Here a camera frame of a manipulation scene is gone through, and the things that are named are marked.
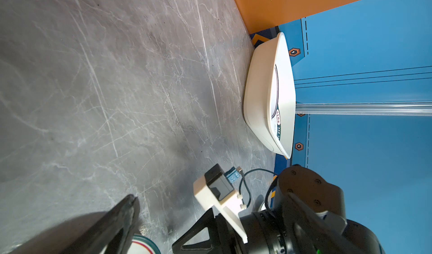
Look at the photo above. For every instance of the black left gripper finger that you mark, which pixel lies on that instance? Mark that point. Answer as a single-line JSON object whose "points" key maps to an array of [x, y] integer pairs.
{"points": [[113, 233]]}

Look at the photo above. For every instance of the white plate red characters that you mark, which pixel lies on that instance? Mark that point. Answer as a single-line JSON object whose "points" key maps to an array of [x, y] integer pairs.
{"points": [[143, 245]]}

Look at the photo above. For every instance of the green lettered rim plate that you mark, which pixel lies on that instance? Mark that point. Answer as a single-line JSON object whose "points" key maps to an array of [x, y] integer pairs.
{"points": [[275, 112]]}

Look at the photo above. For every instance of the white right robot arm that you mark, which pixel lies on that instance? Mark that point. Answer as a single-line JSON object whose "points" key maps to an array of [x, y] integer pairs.
{"points": [[303, 214]]}

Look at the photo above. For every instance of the white plastic bin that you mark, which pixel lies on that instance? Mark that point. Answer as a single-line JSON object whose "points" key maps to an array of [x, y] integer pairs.
{"points": [[257, 107]]}

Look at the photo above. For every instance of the white sensor module right gripper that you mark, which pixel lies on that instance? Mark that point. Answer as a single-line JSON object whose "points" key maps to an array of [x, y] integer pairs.
{"points": [[213, 189]]}

